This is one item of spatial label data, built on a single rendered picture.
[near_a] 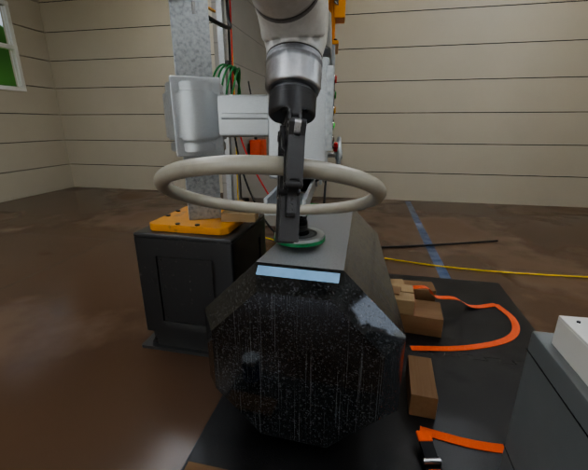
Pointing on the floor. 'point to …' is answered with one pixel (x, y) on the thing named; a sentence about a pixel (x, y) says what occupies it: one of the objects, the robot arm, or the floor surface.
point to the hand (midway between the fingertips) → (287, 220)
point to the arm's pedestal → (554, 416)
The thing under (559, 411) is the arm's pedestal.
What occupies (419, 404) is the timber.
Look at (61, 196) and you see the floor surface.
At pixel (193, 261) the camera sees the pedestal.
